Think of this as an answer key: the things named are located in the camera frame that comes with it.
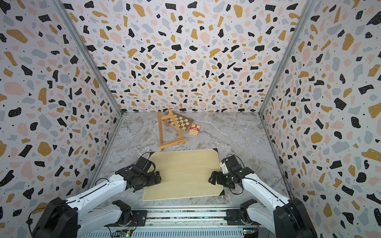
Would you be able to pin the aluminium corner post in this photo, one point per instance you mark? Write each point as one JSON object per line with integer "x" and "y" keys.
{"x": 62, "y": 13}
{"x": 289, "y": 51}

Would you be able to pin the wooden chess board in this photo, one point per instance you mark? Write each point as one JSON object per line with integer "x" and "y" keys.
{"x": 183, "y": 122}

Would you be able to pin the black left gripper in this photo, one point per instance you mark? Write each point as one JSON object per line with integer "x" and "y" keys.
{"x": 154, "y": 180}

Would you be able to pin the right aluminium corner post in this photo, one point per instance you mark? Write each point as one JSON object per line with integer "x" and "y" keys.
{"x": 289, "y": 51}

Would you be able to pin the red card box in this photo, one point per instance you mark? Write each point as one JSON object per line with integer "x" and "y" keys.
{"x": 194, "y": 130}

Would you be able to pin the left aluminium corner post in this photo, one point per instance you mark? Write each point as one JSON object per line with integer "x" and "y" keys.
{"x": 62, "y": 13}

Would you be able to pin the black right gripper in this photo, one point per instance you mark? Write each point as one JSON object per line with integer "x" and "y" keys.
{"x": 219, "y": 174}

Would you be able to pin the light wooden drawing board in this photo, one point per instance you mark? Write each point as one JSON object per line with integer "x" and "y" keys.
{"x": 184, "y": 174}

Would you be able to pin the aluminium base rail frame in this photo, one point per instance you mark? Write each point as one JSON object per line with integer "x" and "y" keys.
{"x": 206, "y": 221}

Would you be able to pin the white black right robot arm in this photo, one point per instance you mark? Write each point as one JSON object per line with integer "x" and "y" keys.
{"x": 273, "y": 199}

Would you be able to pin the small wooden easel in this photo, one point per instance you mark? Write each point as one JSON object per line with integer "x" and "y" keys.
{"x": 170, "y": 133}

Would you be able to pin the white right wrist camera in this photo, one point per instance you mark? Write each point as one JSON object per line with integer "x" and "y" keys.
{"x": 223, "y": 167}

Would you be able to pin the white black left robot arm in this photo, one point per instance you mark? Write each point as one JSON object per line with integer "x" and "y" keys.
{"x": 74, "y": 217}

